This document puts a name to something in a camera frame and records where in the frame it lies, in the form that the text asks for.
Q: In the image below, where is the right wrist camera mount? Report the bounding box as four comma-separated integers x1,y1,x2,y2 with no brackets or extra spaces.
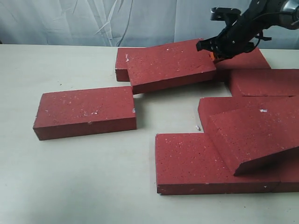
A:
210,7,241,23

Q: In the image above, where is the red brick with silver chip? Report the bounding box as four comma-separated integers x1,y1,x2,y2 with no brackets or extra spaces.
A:
33,86,137,140

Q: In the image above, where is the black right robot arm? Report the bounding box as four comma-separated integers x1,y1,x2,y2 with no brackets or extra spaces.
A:
196,0,299,63

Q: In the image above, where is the pale blue backdrop cloth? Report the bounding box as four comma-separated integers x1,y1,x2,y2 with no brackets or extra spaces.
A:
0,0,299,49

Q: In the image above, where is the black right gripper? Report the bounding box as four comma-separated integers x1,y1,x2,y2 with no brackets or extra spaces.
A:
196,0,283,63

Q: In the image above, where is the red brick under leaning one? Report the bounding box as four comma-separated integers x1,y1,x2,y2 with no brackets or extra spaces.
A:
198,96,289,132

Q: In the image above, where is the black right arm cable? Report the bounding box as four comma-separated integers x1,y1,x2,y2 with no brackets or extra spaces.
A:
254,11,290,47

